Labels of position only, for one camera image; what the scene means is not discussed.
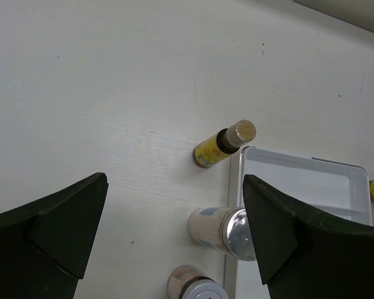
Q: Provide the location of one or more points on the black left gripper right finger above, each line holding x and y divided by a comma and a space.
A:
304, 252

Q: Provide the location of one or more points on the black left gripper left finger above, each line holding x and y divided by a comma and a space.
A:
45, 245

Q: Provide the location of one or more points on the left short spice jar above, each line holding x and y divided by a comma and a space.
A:
189, 282

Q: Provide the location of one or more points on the white plastic organizer tray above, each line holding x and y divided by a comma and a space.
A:
336, 188

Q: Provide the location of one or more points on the left tall blue-label shaker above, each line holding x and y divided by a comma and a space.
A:
224, 229

